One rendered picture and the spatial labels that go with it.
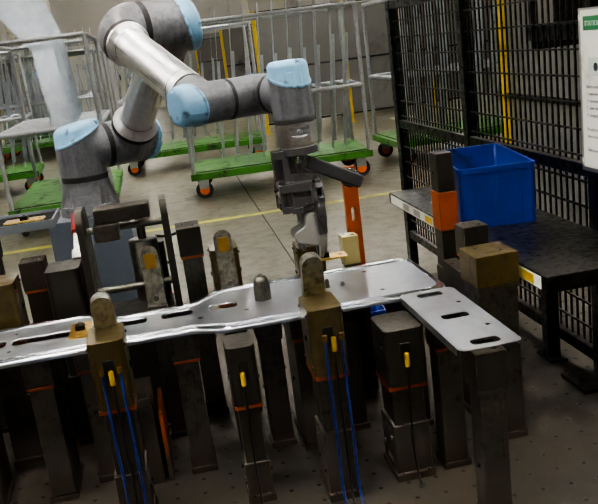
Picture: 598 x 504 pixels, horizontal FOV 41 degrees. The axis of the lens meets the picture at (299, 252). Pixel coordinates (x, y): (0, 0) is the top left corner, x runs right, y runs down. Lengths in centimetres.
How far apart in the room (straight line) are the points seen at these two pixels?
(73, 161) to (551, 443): 129
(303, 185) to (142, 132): 73
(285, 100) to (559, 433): 79
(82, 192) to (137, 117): 24
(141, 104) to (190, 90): 56
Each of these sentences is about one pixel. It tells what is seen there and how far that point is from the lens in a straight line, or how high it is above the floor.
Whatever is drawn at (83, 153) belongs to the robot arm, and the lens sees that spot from 207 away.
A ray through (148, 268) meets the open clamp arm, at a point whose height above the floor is 106.
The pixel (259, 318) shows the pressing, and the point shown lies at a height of 100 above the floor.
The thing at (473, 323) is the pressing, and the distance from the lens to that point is 129.
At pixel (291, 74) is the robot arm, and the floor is 141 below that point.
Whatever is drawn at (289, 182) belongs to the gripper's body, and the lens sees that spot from 146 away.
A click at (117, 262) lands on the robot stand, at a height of 98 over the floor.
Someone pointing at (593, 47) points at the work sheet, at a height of 138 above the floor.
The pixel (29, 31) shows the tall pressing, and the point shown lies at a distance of 797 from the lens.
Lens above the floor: 146
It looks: 15 degrees down
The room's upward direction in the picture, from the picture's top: 7 degrees counter-clockwise
